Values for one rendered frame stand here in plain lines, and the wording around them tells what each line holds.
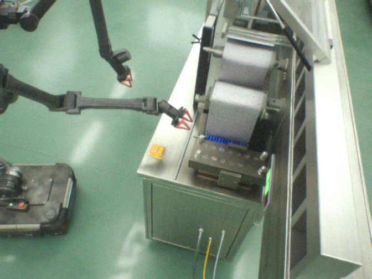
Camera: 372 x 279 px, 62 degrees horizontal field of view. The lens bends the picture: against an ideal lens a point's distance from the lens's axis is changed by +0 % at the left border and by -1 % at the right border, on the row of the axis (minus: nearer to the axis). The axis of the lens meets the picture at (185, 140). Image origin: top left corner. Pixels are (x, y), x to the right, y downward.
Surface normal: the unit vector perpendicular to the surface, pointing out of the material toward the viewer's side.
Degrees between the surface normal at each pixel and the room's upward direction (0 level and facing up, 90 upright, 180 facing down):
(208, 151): 0
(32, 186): 0
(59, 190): 0
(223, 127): 90
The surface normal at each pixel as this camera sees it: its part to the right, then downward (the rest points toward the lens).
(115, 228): 0.07, -0.66
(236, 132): -0.25, 0.72
